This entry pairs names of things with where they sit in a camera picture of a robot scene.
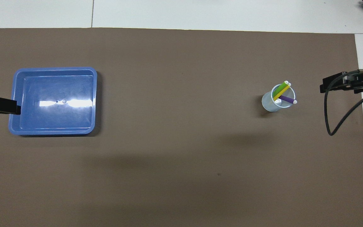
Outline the blue plastic tray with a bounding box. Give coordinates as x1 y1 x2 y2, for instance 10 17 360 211
8 67 98 136

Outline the brown table mat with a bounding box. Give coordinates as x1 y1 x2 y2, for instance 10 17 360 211
0 28 363 227

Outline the translucent plastic cup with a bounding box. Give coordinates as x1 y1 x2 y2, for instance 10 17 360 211
261 84 296 112

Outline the green pen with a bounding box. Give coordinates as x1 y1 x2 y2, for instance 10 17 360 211
273 81 290 96

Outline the purple pen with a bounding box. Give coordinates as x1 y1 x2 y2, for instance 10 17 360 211
278 96 297 105

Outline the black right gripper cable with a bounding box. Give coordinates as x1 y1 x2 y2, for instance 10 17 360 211
324 69 363 136

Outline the yellow pen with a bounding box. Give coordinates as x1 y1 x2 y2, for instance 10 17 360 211
274 83 292 101

